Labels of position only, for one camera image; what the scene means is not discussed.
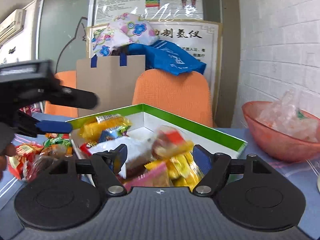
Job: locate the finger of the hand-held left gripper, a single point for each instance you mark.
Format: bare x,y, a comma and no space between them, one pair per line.
80,97
56,127

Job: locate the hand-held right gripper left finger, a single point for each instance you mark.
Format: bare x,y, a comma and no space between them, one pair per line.
122,155

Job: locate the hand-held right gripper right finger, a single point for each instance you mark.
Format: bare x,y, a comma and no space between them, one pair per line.
202,160

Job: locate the white snack packet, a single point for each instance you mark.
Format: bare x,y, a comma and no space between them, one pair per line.
135,147

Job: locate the orange green snack packet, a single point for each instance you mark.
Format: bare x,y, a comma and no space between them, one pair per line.
58,142

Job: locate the small yellow snack packet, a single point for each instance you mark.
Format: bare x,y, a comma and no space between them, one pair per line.
185,171

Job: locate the blue snack packet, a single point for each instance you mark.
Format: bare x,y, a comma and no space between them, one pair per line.
110,135

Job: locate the green cardboard box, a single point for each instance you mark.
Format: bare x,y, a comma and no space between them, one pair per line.
225,140

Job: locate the large yellow snack packet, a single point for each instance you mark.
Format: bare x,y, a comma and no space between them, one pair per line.
105,127

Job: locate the clear brown snack packet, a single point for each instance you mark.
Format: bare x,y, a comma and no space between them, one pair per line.
50,160

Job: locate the pink snack packet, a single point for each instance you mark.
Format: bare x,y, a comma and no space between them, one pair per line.
150,177

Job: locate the red yellow snack packet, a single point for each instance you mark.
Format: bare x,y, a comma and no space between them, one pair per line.
20,160

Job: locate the person's left hand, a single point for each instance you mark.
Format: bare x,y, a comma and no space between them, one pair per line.
7,152

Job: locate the orange chair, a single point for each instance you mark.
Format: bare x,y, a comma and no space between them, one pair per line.
65,95
172,97

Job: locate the brown paper bag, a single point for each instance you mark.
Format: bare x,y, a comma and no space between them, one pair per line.
110,80

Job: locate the white air conditioner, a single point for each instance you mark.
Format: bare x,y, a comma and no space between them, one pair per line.
11,25

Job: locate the pink plastic bowl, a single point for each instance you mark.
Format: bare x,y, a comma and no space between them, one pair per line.
277,145

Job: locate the floral cloth bundle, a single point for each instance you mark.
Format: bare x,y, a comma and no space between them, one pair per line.
130,30

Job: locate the blue tablecloth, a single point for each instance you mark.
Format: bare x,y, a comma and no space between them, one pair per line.
295,180

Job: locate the clear plastic bag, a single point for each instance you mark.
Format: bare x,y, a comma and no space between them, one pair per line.
287,115

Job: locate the blue bag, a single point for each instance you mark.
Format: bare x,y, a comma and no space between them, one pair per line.
172,60

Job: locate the laminated chart poster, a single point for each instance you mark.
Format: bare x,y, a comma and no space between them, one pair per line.
125,0

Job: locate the calligraphy wall poster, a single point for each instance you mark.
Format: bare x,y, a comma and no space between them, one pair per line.
190,33

